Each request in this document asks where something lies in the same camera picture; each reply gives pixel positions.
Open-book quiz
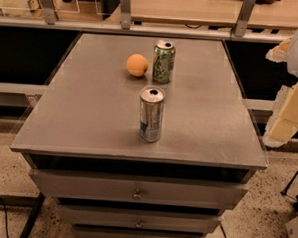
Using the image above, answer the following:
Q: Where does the top drawer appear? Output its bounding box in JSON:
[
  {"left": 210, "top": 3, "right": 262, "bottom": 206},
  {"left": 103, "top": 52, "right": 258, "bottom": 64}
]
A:
[{"left": 30, "top": 169, "right": 247, "bottom": 209}]

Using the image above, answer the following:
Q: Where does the green soda can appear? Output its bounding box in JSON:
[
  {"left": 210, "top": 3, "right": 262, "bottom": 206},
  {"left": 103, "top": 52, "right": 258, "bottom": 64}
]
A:
[{"left": 152, "top": 40, "right": 176, "bottom": 84}]

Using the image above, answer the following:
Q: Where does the black antenna device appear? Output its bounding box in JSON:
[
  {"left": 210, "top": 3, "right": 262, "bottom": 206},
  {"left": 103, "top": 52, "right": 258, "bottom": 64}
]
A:
[{"left": 278, "top": 169, "right": 298, "bottom": 213}]

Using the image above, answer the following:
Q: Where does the grey metal drawer cabinet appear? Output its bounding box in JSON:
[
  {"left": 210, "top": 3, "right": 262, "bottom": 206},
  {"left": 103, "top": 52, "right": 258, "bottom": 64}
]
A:
[{"left": 12, "top": 34, "right": 267, "bottom": 238}]

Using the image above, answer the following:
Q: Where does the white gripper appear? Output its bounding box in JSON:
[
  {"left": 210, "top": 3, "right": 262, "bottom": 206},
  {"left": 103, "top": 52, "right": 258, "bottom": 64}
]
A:
[{"left": 262, "top": 30, "right": 298, "bottom": 148}]

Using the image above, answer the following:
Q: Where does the metal railing frame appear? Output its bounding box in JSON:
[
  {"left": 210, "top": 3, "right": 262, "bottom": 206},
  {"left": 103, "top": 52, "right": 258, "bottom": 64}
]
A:
[{"left": 0, "top": 0, "right": 298, "bottom": 43}]

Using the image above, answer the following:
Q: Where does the wooden background table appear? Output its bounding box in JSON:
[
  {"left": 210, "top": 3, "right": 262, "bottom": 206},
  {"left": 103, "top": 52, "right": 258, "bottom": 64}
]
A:
[{"left": 108, "top": 0, "right": 298, "bottom": 32}]

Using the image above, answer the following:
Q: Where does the silver blue redbull can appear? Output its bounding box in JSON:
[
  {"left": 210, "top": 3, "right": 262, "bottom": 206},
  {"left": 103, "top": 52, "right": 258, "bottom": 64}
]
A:
[{"left": 139, "top": 86, "right": 165, "bottom": 142}]

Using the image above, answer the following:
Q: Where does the middle drawer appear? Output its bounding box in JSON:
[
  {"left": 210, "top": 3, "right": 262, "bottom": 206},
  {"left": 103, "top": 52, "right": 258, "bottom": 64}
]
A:
[{"left": 56, "top": 205, "right": 220, "bottom": 234}]

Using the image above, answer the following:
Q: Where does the orange fruit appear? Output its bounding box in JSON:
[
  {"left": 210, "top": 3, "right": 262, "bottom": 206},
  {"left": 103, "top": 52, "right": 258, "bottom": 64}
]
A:
[{"left": 126, "top": 54, "right": 149, "bottom": 77}]

